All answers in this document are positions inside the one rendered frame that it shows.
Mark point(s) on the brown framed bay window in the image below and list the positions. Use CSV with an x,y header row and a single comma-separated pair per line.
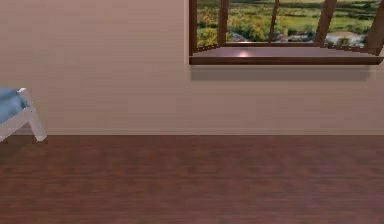
x,y
283,53

